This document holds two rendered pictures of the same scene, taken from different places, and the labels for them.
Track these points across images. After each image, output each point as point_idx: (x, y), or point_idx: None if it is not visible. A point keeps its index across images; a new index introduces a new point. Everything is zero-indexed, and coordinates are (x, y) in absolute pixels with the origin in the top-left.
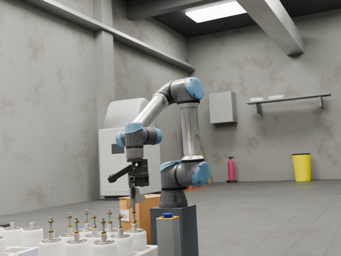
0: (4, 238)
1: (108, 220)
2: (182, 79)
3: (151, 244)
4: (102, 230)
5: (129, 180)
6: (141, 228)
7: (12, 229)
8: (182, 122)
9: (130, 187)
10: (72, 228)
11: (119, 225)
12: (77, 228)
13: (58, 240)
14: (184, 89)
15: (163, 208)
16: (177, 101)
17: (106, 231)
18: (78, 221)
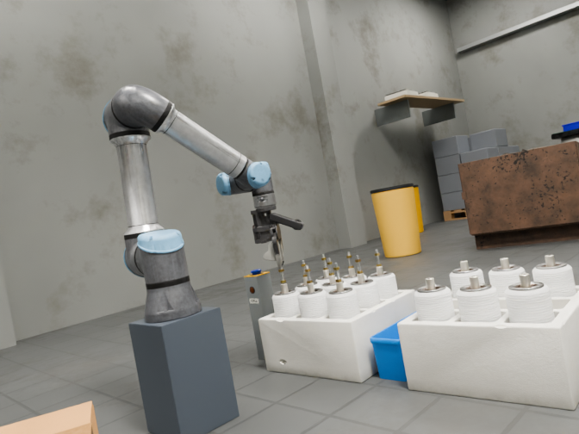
0: (450, 275)
1: (310, 279)
2: None
3: (231, 372)
4: (326, 266)
5: (279, 231)
6: (275, 294)
7: (469, 285)
8: (149, 167)
9: (280, 239)
10: (357, 275)
11: (306, 273)
12: (349, 263)
13: (372, 274)
14: None
15: (202, 306)
16: (148, 130)
17: (316, 288)
18: (346, 257)
